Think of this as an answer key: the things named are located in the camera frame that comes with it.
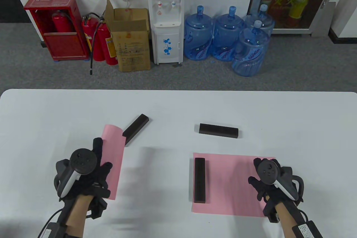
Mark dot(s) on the person's right hand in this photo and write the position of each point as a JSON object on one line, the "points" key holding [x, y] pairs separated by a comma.
{"points": [[258, 183]]}

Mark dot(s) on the person's left hand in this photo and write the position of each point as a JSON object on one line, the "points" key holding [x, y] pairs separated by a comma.
{"points": [[83, 186]]}

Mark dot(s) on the pink paper sheet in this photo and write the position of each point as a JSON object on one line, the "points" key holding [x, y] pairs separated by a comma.
{"points": [[226, 182], [113, 148]]}

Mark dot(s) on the dark brown block paperweight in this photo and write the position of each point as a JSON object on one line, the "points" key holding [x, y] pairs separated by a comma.
{"points": [[219, 130], [136, 126], [200, 179]]}

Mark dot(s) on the person's left forearm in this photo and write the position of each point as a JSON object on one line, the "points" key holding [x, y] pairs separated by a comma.
{"points": [[78, 213]]}

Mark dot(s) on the person's right forearm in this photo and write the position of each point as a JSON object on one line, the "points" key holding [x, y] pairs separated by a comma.
{"points": [[287, 218]]}

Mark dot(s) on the black and white left controller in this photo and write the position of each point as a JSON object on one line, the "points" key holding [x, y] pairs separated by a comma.
{"points": [[83, 161]]}

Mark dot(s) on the black left wrist module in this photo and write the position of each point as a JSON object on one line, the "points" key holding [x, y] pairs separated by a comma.
{"points": [[54, 231]]}

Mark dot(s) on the black wrist module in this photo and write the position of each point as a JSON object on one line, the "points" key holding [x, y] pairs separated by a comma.
{"points": [[54, 231], [306, 229]]}

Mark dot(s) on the black right wrist module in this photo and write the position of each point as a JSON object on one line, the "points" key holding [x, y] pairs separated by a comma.
{"points": [[306, 229]]}

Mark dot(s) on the blue water jug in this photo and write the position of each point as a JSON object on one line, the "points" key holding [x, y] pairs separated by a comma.
{"points": [[249, 54], [266, 22], [226, 40], [198, 40]]}

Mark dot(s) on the red fire extinguisher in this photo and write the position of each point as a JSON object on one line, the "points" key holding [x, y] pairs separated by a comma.
{"points": [[96, 51], [110, 51], [62, 23]]}

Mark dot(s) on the red fire extinguisher cabinet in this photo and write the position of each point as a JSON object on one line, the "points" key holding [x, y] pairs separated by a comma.
{"points": [[64, 45]]}

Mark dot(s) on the open cardboard box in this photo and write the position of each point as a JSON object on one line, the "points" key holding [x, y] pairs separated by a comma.
{"points": [[132, 51]]}

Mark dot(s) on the white water dispenser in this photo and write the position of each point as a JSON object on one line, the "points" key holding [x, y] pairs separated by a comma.
{"points": [[167, 45]]}

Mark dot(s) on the glass door wall cabinet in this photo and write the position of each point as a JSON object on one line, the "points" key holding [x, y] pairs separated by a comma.
{"points": [[295, 4]]}

